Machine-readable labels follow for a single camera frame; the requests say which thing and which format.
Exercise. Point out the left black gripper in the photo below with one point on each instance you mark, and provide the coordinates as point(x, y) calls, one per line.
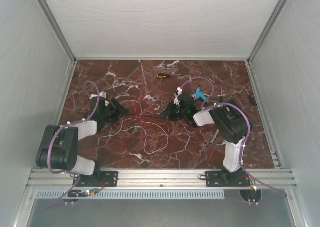
point(117, 116)

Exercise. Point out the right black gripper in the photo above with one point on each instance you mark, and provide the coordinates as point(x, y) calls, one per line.
point(167, 113)

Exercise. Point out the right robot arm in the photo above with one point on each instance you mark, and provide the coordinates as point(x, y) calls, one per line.
point(231, 122)

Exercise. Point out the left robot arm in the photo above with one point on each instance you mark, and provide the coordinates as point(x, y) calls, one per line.
point(58, 150)

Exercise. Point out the blue plastic tool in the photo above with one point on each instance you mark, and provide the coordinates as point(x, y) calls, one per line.
point(198, 95)

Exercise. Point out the yellow black screwdriver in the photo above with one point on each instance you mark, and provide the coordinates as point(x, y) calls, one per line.
point(166, 75)

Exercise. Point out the silver wrench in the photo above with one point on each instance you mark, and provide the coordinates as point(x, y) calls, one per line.
point(214, 137)

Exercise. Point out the black screwdriver far right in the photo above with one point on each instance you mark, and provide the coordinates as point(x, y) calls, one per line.
point(252, 99)

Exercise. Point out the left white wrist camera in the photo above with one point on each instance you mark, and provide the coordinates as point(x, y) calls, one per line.
point(100, 95)

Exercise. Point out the black handle screwdriver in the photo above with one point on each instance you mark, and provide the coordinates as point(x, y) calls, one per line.
point(221, 96)

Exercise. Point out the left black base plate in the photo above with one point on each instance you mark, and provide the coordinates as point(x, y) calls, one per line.
point(103, 179)

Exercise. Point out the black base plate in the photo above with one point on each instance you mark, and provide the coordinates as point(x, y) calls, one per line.
point(214, 179)
point(103, 179)

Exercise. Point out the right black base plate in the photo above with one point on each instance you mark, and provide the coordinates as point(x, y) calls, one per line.
point(214, 179)

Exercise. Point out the slotted grey cable duct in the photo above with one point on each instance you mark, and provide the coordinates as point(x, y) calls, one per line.
point(148, 194)

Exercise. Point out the aluminium front rail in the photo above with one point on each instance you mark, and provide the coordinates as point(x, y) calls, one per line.
point(161, 178)

